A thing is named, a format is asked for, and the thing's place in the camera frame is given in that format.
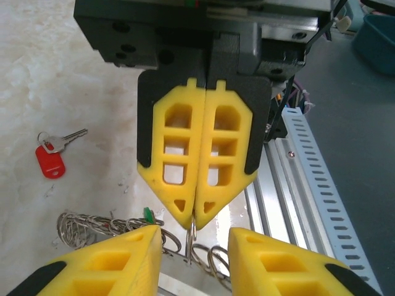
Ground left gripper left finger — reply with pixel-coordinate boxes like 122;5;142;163
6;224;164;296

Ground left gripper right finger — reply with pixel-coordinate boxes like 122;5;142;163
227;227;383;296

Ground green tag key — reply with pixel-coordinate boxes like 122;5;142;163
143;207;156;225

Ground large metal keyring disc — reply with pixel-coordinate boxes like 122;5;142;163
56;211;233;296

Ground red tag key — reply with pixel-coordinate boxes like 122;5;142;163
35;128;89;179

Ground teal plastic bin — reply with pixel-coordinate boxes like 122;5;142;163
351;14;395;75

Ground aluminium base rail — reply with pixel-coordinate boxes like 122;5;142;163
245;135;337;269

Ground white slotted cable duct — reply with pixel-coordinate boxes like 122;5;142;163
281;106;385;292

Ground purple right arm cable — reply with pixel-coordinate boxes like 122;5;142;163
289;78;315;112

